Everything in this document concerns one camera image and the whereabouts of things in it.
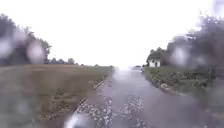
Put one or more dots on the wet grey asphalt road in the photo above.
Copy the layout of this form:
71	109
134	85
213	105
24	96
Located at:
140	90

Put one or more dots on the distant row of trees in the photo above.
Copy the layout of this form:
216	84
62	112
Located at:
61	61

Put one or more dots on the brownish grass field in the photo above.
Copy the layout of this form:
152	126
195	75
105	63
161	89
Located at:
40	83

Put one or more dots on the small white building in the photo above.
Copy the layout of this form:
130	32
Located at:
154	63

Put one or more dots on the group of dark trees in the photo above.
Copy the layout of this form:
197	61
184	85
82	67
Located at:
20	43

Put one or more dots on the row of roadside trees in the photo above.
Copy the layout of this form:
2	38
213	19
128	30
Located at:
200	43

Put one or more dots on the grass verge with bushes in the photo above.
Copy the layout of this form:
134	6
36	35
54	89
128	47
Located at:
176	80

